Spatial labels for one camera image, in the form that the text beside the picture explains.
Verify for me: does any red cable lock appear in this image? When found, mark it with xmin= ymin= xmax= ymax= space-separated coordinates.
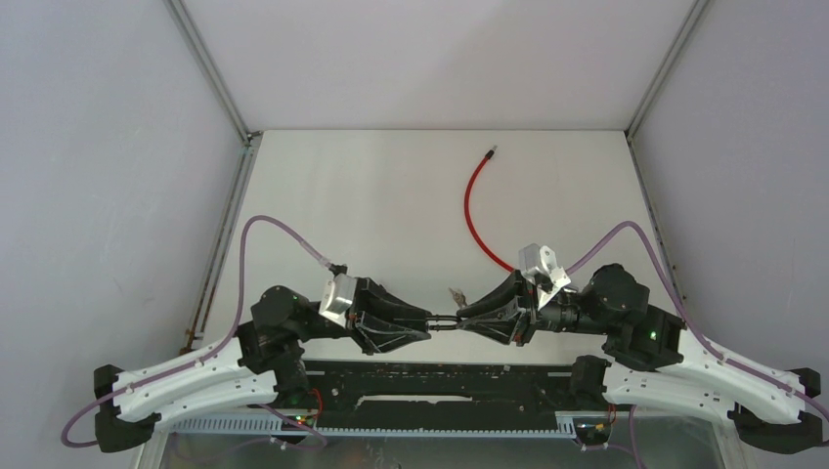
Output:
xmin=461 ymin=145 xmax=514 ymax=272

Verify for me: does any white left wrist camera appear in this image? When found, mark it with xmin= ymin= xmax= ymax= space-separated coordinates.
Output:
xmin=318 ymin=264 xmax=358 ymax=328

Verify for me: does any aluminium frame rail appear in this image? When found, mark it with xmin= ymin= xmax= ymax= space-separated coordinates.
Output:
xmin=132 ymin=0 xmax=264 ymax=469
xmin=625 ymin=0 xmax=746 ymax=469

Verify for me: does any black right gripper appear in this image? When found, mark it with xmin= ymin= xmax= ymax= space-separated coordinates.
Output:
xmin=453 ymin=270 xmax=608 ymax=347

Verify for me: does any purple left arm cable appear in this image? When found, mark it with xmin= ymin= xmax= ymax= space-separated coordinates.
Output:
xmin=61 ymin=215 xmax=341 ymax=449

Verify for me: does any black padlock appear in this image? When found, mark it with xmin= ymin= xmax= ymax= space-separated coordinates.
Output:
xmin=425 ymin=314 xmax=462 ymax=331

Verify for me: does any aluminium frame rail left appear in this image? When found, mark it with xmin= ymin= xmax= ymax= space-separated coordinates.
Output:
xmin=132 ymin=0 xmax=264 ymax=469

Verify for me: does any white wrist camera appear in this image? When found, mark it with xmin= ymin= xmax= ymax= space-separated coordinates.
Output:
xmin=318 ymin=264 xmax=358 ymax=328
xmin=518 ymin=243 xmax=571 ymax=310

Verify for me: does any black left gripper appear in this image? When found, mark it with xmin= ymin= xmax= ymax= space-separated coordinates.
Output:
xmin=291 ymin=277 xmax=432 ymax=355

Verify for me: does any aluminium frame rail right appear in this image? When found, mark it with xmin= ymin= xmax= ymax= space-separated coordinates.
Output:
xmin=625 ymin=0 xmax=746 ymax=469

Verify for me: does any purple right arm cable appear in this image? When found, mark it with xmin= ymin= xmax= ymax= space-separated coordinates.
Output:
xmin=566 ymin=220 xmax=829 ymax=425

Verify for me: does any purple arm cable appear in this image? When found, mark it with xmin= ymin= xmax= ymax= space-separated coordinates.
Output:
xmin=61 ymin=215 xmax=341 ymax=449
xmin=566 ymin=220 xmax=829 ymax=425

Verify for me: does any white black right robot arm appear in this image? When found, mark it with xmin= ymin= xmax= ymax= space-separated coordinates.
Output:
xmin=457 ymin=264 xmax=828 ymax=454

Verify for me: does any key bunch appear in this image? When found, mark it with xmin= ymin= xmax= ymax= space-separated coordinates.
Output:
xmin=449 ymin=287 xmax=468 ymax=309

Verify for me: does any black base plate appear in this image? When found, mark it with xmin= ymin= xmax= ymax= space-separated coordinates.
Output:
xmin=270 ymin=361 xmax=627 ymax=434

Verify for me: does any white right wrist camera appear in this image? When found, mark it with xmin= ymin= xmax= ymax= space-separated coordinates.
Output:
xmin=518 ymin=243 xmax=571 ymax=310

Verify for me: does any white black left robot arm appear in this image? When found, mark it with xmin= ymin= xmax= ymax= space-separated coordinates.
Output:
xmin=94 ymin=275 xmax=431 ymax=453

